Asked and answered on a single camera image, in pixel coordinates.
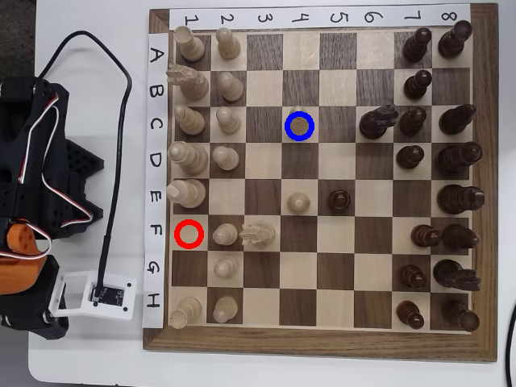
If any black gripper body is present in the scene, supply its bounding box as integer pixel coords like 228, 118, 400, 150
0, 256, 70, 340

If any light wooden bishop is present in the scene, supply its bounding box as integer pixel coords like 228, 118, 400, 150
173, 105, 206, 137
288, 105, 314, 140

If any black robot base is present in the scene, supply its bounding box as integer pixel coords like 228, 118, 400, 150
60, 138, 105, 239

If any white paper letter strip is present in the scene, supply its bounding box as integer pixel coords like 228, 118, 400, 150
141, 31, 169, 330

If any light wooden rook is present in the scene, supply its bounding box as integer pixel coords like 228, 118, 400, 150
168, 297, 202, 330
172, 26, 206, 63

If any light wooden pawn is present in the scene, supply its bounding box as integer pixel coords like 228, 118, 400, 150
213, 255, 240, 279
212, 223, 239, 246
211, 144, 241, 171
212, 296, 239, 324
214, 27, 242, 60
286, 192, 311, 215
218, 71, 245, 102
215, 106, 242, 135

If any light wooden king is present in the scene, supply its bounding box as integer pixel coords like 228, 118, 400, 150
165, 178, 207, 210

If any light wooden queen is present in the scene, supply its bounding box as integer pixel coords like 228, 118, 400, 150
167, 141, 210, 177

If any wooden chessboard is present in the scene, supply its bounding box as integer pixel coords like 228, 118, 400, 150
142, 2, 500, 364

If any light wooden knight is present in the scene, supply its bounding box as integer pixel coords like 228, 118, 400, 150
239, 219, 277, 248
165, 63, 210, 102

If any dark wooden pawn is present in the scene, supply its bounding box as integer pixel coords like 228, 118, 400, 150
397, 106, 428, 137
327, 189, 352, 214
410, 223, 442, 248
402, 26, 433, 65
396, 300, 426, 331
395, 144, 426, 170
398, 264, 428, 291
402, 69, 434, 101

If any white paper number strip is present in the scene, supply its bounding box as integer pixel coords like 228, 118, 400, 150
169, 3, 472, 31

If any dark wooden knight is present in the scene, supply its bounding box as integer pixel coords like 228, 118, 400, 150
358, 103, 401, 141
433, 258, 483, 293

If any dark wooden rook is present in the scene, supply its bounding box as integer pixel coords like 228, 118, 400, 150
440, 299, 481, 333
437, 19, 473, 60

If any dark wooden bishop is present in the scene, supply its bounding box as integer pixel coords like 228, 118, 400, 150
441, 223, 481, 251
438, 103, 477, 136

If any dark wooden king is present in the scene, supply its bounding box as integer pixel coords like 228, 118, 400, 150
436, 184, 486, 215

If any dark wooden queen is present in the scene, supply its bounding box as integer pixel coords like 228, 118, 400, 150
434, 140, 484, 177

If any white red servo wire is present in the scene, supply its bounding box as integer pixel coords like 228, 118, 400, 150
39, 177, 94, 229
0, 217, 54, 258
18, 94, 60, 182

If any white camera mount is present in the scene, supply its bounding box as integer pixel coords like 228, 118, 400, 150
48, 272, 137, 323

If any black usb camera cable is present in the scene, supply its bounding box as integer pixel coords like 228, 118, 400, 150
36, 30, 133, 302

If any thick black cable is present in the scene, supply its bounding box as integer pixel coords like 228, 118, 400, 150
504, 300, 516, 387

